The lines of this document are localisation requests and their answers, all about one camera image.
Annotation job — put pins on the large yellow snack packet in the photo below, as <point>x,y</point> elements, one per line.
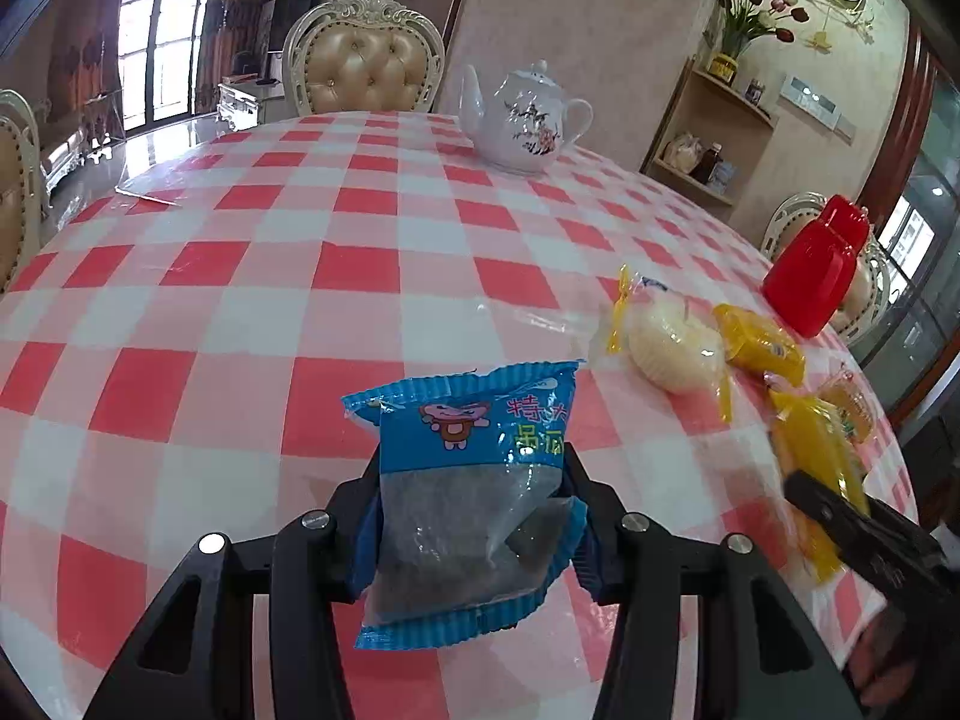
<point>814,450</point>

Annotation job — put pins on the red white checkered tablecloth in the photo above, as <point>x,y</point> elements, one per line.
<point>225,315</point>

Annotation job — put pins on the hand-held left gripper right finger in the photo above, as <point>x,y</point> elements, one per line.
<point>589,570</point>

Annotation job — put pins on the person's right hand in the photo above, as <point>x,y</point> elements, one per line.
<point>885,660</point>

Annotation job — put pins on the white carved side cabinet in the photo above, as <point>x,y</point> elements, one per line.
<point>79,165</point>

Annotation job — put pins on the blue cartoon snack packet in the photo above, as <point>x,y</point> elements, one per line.
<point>465,510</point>

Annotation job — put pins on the wooden corner shelf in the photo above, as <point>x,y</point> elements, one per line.
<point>712,135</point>

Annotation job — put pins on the cream tufted carved chair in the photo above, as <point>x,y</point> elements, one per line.
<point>15,195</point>
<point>367,67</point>
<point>874,292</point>

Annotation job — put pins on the brown bottle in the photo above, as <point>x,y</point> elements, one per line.
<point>709,163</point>

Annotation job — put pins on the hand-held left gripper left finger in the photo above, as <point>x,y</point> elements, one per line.
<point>365,551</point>

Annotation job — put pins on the yellow hanging ornament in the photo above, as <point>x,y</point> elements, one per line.
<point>821,40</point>

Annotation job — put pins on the small yellow snack packet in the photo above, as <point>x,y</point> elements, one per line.
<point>761,345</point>

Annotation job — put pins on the white carved television cabinet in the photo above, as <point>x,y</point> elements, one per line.
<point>247,101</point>

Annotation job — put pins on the clear bag of white food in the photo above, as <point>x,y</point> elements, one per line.
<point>684,154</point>

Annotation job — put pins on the clear packet of green cakes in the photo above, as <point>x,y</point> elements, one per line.
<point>847,405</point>

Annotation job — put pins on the glass sliding door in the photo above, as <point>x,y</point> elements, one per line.
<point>922,240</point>

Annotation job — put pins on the red thermos jug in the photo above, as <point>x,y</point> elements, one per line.
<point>814,270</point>

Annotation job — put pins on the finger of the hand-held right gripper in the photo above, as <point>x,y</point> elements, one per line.
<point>825,510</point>

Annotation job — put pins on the white wall switch panel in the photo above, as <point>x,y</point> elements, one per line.
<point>817,109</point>

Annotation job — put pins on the flat screen television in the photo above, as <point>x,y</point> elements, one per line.
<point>292,19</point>

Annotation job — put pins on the glass balcony door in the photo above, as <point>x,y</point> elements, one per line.
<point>161,45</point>

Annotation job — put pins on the yellow jar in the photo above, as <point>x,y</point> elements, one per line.
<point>723,67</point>

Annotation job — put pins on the white floral teapot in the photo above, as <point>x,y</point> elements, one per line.
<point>525,127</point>

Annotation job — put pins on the white bun clear packet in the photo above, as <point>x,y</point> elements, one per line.
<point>671,345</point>

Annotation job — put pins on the blue white box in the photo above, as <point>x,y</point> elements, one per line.
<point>724,178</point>

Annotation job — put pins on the small patterned cup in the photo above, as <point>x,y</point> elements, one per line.
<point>755,91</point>

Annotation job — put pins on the vase of red flowers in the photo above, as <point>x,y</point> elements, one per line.
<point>750,0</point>

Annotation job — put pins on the brown curtain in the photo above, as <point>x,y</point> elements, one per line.
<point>240,7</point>

